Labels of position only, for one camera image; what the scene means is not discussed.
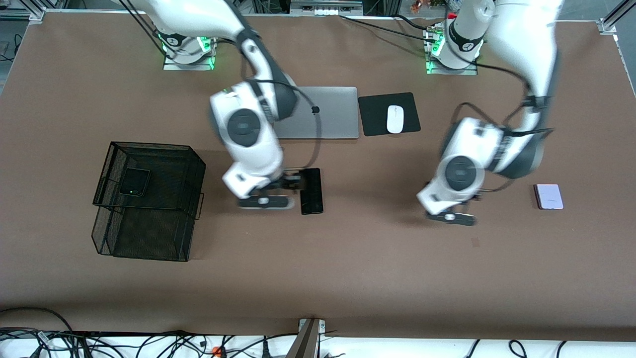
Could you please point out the black mesh two-tier organizer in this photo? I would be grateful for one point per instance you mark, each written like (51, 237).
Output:
(159, 233)

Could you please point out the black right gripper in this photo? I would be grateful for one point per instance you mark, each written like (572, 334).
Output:
(284, 182)

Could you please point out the aluminium frame profile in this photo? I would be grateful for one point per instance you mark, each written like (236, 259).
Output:
(608, 25)
(35, 15)

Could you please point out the tall black smartphone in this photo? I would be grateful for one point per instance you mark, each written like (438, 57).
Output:
(312, 201)

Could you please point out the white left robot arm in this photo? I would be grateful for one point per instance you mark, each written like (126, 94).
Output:
(521, 35)

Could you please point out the lavender flip phone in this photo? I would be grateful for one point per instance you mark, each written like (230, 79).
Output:
(549, 196)

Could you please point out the white computer mouse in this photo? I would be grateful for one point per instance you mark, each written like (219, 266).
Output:
(395, 119)

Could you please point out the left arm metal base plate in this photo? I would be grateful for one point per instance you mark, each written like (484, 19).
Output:
(469, 71)

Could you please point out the white power strip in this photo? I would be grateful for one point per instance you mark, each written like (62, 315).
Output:
(325, 11)

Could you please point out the black mouse pad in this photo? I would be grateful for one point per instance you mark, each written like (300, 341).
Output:
(372, 114)

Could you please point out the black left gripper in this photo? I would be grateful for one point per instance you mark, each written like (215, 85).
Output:
(475, 197)

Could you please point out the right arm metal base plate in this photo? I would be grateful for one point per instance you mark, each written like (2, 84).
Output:
(171, 66)

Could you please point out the silver closed laptop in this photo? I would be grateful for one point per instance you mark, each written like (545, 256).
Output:
(338, 114)

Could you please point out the small black flip phone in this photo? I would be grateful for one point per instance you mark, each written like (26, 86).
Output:
(135, 181)

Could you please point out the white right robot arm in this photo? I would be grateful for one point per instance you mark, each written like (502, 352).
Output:
(248, 144)

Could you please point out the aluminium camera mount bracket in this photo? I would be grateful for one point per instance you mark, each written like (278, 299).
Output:
(305, 340)

